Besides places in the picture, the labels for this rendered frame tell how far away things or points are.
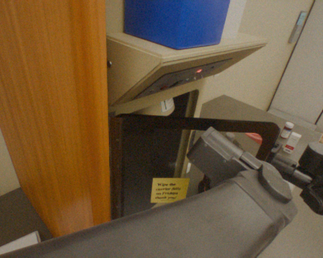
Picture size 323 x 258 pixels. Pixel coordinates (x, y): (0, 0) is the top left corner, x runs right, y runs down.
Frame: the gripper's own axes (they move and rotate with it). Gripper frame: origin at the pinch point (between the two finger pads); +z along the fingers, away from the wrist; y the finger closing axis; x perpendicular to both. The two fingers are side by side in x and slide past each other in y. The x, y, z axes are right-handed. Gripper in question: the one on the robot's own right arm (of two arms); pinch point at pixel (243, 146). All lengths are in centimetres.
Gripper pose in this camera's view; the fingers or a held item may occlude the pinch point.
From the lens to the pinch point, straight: 70.5
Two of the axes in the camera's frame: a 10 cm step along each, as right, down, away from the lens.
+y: 1.1, -8.4, -5.3
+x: -6.8, 3.3, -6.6
